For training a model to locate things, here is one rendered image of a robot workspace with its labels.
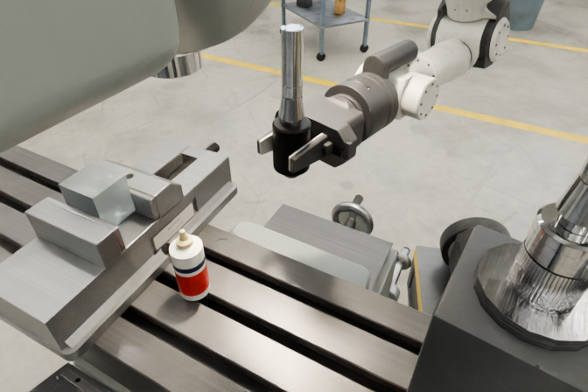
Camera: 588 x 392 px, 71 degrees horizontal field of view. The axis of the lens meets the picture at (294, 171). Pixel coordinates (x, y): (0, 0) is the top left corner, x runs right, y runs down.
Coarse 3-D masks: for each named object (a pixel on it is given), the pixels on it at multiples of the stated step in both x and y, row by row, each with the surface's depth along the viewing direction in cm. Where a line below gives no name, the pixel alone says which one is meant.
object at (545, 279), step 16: (528, 240) 29; (528, 256) 29; (544, 256) 27; (560, 256) 26; (512, 272) 31; (528, 272) 29; (544, 272) 28; (560, 272) 27; (576, 272) 27; (512, 288) 31; (528, 288) 29; (544, 288) 28; (560, 288) 28; (576, 288) 28; (544, 304) 29; (560, 304) 29; (576, 304) 29
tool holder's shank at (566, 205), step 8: (584, 168) 25; (584, 176) 25; (576, 184) 25; (584, 184) 25; (568, 192) 26; (576, 192) 25; (584, 192) 25; (560, 200) 27; (568, 200) 26; (576, 200) 25; (584, 200) 25; (560, 208) 26; (568, 208) 26; (576, 208) 25; (584, 208) 25; (560, 216) 27; (568, 216) 26; (576, 216) 26; (584, 216) 25; (568, 224) 27; (576, 224) 26; (584, 224) 25; (576, 232) 26; (584, 232) 26
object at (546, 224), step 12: (552, 204) 29; (540, 216) 28; (552, 216) 28; (540, 228) 27; (552, 228) 27; (564, 228) 27; (552, 240) 26; (564, 240) 26; (576, 240) 26; (564, 252) 26; (576, 252) 26
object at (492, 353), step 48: (480, 240) 37; (480, 288) 31; (432, 336) 32; (480, 336) 29; (528, 336) 28; (576, 336) 28; (432, 384) 35; (480, 384) 31; (528, 384) 29; (576, 384) 27
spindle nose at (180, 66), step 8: (184, 56) 32; (192, 56) 32; (200, 56) 34; (176, 64) 32; (184, 64) 32; (192, 64) 33; (200, 64) 34; (160, 72) 32; (168, 72) 32; (176, 72) 32; (184, 72) 32; (192, 72) 33
